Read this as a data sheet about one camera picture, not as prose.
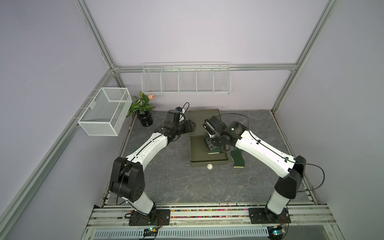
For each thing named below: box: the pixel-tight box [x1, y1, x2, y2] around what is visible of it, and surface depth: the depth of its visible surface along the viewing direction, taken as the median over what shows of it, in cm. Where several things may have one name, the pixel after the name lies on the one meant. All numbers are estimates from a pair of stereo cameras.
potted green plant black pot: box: [126, 91, 156, 127], surface depth 96 cm
